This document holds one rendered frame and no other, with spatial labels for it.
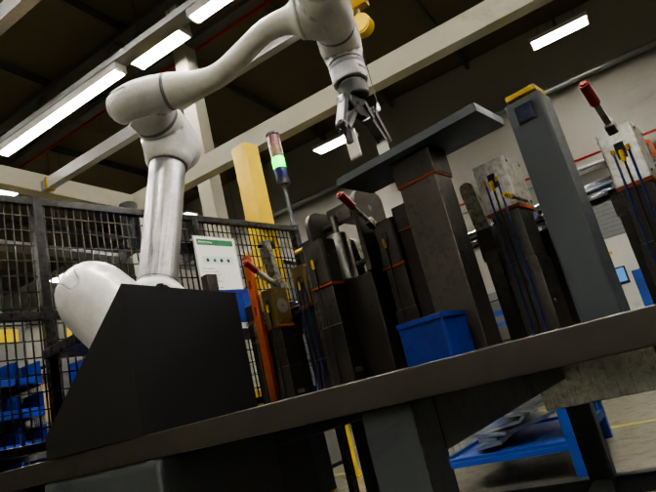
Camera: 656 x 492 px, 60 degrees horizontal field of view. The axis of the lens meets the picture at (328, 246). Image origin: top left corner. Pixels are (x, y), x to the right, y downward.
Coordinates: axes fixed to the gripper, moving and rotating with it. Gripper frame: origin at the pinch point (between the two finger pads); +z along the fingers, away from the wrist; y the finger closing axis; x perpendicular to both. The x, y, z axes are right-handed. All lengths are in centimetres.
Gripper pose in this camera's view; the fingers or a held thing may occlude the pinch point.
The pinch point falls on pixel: (372, 158)
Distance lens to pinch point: 136.5
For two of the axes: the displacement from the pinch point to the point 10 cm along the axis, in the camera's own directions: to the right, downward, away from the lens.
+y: 6.3, 0.6, 7.8
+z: 2.3, 9.4, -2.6
